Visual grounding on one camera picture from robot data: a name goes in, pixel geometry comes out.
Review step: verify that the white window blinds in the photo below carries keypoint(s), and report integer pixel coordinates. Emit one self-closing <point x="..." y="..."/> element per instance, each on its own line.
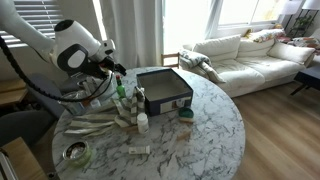
<point x="40" y="16"/>

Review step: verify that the white sofa cushion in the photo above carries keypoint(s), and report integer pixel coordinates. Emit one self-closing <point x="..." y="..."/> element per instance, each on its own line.
<point x="218" y="48"/>
<point x="290" y="52"/>
<point x="256" y="48"/>

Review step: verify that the white lamp shade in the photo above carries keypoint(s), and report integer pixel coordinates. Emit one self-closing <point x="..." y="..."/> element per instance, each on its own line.
<point x="311" y="4"/>
<point x="291" y="6"/>

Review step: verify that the black plant stand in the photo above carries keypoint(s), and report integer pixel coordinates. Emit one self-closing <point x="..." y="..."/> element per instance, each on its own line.
<point x="301" y="23"/>

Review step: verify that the green sponge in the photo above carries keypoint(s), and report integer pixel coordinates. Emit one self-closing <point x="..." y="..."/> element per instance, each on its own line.
<point x="185" y="113"/>

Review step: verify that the white curtain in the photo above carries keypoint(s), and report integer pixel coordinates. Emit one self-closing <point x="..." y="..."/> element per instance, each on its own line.
<point x="140" y="33"/>

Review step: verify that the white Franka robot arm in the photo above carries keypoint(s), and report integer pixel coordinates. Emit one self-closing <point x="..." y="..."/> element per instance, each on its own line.
<point x="76" y="36"/>

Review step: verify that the wooden chair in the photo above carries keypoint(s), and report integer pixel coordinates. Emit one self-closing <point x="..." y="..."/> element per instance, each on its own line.
<point x="170" y="56"/>

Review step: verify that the light wooden furniture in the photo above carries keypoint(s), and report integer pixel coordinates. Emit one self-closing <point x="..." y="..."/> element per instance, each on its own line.
<point x="23" y="163"/>

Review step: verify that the wooden bench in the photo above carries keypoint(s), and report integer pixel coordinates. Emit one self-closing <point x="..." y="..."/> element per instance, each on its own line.
<point x="13" y="91"/>

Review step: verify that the dark grey chair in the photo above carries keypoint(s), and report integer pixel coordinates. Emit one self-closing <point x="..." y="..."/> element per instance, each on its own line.
<point x="43" y="86"/>
<point x="20" y="128"/>

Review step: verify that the grey white striped cloth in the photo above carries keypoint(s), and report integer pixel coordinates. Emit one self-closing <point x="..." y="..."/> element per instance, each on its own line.
<point x="100" y="117"/>

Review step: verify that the dark blue cardboard box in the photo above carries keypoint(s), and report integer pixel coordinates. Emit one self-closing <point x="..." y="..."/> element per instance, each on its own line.
<point x="156" y="107"/>

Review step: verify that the small white tube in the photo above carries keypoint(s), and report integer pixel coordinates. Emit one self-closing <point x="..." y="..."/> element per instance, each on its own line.
<point x="139" y="150"/>

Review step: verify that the black coffee table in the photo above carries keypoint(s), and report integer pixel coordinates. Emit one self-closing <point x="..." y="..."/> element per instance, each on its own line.
<point x="308" y="78"/>

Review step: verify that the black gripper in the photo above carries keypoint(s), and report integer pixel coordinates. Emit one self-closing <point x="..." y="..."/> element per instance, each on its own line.
<point x="95" y="68"/>

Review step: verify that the small white jar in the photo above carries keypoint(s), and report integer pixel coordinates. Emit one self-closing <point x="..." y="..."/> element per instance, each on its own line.
<point x="95" y="103"/>

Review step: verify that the floral patterned pillow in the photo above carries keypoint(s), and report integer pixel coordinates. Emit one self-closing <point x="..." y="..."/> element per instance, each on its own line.
<point x="266" y="35"/>

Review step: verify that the small wooden block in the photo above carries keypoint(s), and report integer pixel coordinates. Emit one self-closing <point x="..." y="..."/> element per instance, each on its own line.
<point x="184" y="136"/>

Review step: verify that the white sofa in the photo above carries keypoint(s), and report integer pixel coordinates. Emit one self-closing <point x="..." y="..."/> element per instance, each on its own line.
<point x="260" y="71"/>

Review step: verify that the white window frame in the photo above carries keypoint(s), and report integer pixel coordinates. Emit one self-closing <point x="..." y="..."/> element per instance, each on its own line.
<point x="246" y="25"/>

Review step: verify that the grey white throw blanket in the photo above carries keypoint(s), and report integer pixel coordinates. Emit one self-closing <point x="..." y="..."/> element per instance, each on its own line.
<point x="200" y="63"/>

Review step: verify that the green sauce bottle red cap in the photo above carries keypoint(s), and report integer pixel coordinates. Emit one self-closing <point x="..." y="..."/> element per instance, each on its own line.
<point x="120" y="90"/>

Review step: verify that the white pill bottle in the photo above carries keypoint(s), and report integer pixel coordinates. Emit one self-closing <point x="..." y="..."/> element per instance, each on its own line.
<point x="142" y="124"/>

